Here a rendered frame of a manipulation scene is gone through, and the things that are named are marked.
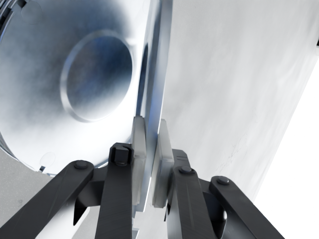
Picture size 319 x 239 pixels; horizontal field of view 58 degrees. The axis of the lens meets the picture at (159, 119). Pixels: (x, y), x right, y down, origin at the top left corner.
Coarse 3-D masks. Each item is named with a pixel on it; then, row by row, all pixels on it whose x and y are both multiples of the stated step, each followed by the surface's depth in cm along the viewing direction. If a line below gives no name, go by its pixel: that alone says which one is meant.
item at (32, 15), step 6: (30, 0) 28; (24, 6) 28; (30, 6) 28; (36, 6) 29; (24, 12) 28; (30, 12) 28; (36, 12) 29; (24, 18) 28; (30, 18) 29; (36, 18) 29
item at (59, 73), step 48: (48, 0) 29; (96, 0) 34; (0, 48) 27; (48, 48) 31; (96, 48) 36; (0, 96) 29; (48, 96) 33; (96, 96) 39; (48, 144) 36; (96, 144) 43
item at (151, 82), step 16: (160, 0) 19; (160, 16) 18; (160, 32) 18; (144, 48) 36; (160, 48) 18; (144, 64) 36; (160, 64) 18; (144, 80) 37; (160, 80) 18; (144, 96) 23; (160, 96) 18; (144, 112) 21; (160, 112) 18; (144, 128) 19; (144, 176) 19; (144, 192) 19; (144, 208) 20
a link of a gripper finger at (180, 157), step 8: (176, 152) 18; (184, 152) 18; (176, 160) 17; (184, 160) 17; (200, 184) 14; (208, 184) 15; (168, 192) 15; (208, 192) 14; (168, 200) 15; (208, 200) 14; (216, 200) 14; (208, 208) 14; (216, 208) 14; (216, 216) 14; (224, 216) 14
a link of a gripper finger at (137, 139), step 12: (132, 132) 19; (144, 132) 18; (132, 144) 16; (144, 144) 16; (144, 156) 15; (132, 168) 15; (144, 168) 15; (132, 180) 15; (132, 192) 15; (132, 204) 16
